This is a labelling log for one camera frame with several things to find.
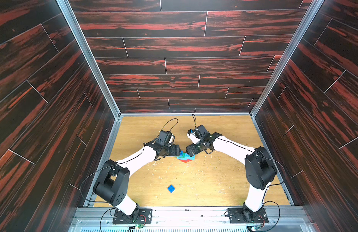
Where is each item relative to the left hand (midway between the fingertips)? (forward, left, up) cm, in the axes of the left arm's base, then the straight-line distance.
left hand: (176, 150), depth 90 cm
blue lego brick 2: (-21, +2, -7) cm, 22 cm away
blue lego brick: (-2, -3, +1) cm, 4 cm away
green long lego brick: (-4, -4, -2) cm, 6 cm away
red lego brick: (-4, -6, -7) cm, 10 cm away
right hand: (+5, -12, -2) cm, 14 cm away
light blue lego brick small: (-4, -7, +1) cm, 8 cm away
